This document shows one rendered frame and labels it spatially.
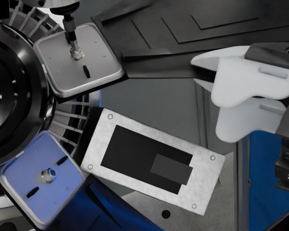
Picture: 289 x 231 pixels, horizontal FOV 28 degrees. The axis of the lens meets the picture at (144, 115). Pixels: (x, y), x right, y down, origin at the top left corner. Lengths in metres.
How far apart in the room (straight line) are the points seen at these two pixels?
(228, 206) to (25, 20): 1.33
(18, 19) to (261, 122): 0.29
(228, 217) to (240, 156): 0.57
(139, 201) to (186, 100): 0.41
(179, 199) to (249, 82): 0.23
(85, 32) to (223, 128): 0.17
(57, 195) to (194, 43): 0.18
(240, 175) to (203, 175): 0.69
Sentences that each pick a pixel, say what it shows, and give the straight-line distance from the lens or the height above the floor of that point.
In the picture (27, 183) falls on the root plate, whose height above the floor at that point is 1.13.
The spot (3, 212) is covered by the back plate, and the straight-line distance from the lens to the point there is 0.75.
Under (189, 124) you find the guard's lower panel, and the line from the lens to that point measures 1.73.
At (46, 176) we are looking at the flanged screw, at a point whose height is 1.12.
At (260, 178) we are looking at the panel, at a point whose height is 0.51.
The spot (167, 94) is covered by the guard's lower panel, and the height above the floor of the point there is 0.40.
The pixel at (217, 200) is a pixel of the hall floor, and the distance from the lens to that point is 1.87.
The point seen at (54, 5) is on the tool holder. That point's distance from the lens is 0.45.
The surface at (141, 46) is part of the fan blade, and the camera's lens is 0.51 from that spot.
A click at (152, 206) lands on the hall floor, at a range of 1.87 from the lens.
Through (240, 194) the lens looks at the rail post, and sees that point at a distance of 1.39.
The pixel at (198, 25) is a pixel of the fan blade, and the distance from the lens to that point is 0.53.
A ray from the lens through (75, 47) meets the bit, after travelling 0.52.
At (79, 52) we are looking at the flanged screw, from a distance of 0.52.
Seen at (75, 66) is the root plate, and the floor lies 1.18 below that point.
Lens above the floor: 1.50
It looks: 45 degrees down
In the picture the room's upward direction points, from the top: 10 degrees counter-clockwise
